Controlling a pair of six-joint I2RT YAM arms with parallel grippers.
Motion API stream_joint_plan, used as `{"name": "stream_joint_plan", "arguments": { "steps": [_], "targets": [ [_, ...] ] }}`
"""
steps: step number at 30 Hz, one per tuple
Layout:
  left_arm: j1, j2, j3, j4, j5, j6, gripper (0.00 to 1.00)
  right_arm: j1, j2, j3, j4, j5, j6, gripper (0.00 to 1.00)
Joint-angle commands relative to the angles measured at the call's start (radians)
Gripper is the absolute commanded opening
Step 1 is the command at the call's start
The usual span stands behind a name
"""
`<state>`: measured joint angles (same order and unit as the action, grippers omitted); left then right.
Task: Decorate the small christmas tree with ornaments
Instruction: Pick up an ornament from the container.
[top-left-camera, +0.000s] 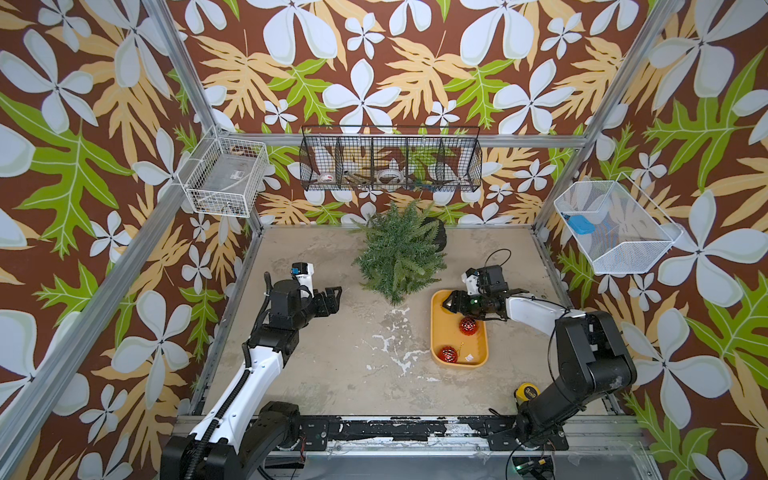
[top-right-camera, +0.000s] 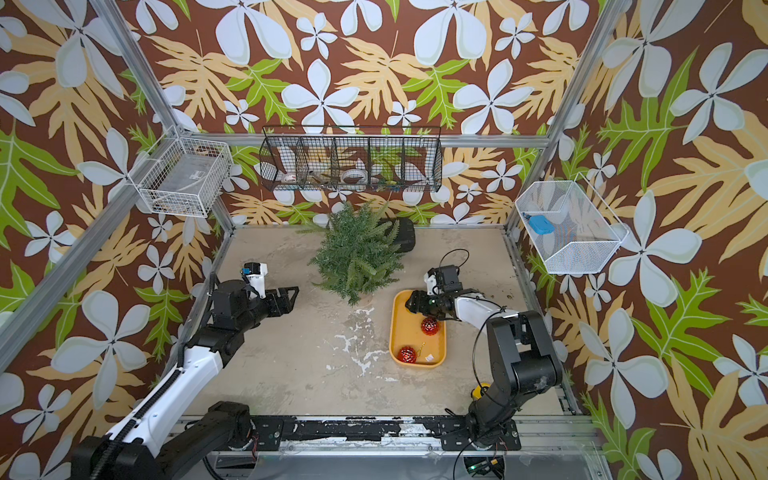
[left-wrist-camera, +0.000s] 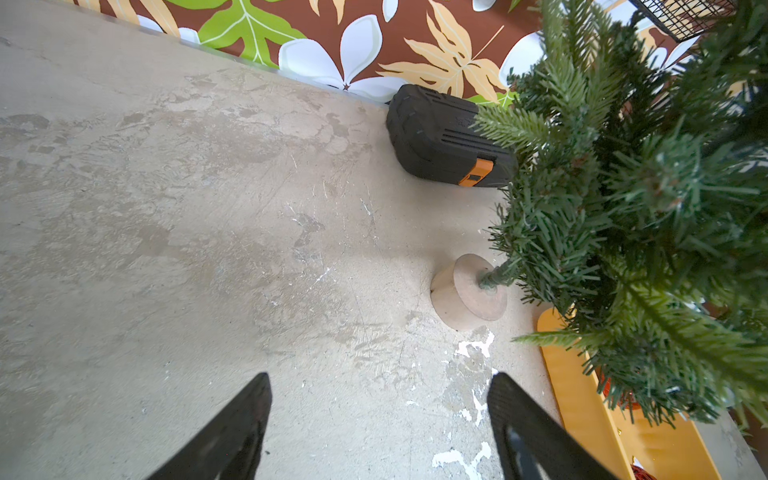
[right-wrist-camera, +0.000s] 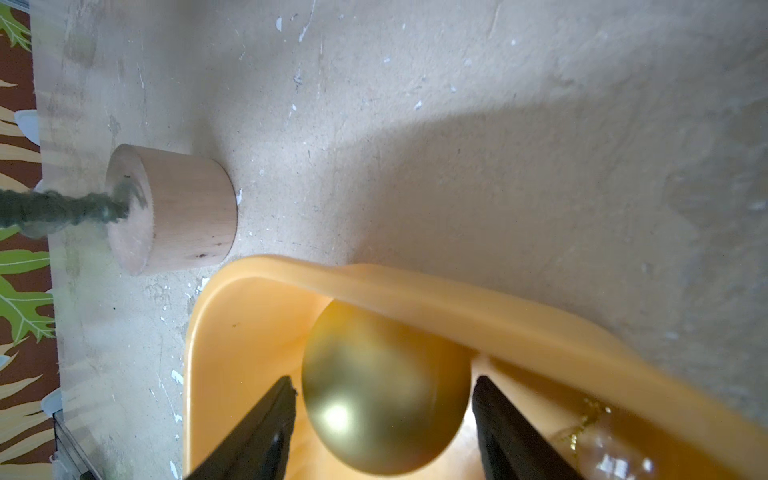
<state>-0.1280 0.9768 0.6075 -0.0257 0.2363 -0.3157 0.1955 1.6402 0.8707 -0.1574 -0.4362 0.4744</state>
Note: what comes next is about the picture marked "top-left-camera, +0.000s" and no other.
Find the black wire basket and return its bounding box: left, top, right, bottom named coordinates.
left=298, top=125, right=483, bottom=192

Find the yellow plastic tray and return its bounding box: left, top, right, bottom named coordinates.
left=430, top=289, right=489, bottom=369

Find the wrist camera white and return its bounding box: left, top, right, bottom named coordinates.
left=291, top=262, right=314, bottom=297
left=461, top=268, right=479, bottom=296

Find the small green christmas tree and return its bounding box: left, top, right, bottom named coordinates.
left=354, top=200, right=446, bottom=306

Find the blue object in basket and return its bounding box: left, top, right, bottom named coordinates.
left=566, top=215, right=596, bottom=235

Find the yellow tape measure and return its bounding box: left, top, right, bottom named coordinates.
left=515, top=382, right=541, bottom=404

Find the red faceted ornament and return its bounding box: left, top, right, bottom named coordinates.
left=437, top=346, right=458, bottom=364
left=459, top=317, right=478, bottom=336

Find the white mesh basket right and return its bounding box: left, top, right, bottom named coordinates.
left=554, top=174, right=683, bottom=276

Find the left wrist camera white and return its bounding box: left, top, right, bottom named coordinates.
left=291, top=262, right=314, bottom=297

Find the white wire basket left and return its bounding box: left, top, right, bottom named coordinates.
left=179, top=128, right=270, bottom=218

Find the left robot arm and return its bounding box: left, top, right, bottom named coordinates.
left=159, top=262, right=342, bottom=479

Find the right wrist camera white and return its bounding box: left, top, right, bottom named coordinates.
left=461, top=268, right=479, bottom=296

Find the black tree pot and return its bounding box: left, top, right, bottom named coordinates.
left=422, top=217, right=447, bottom=252

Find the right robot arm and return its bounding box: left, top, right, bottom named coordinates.
left=441, top=265, right=638, bottom=448

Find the black mounting rail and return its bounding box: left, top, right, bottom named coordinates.
left=248, top=415, right=570, bottom=452

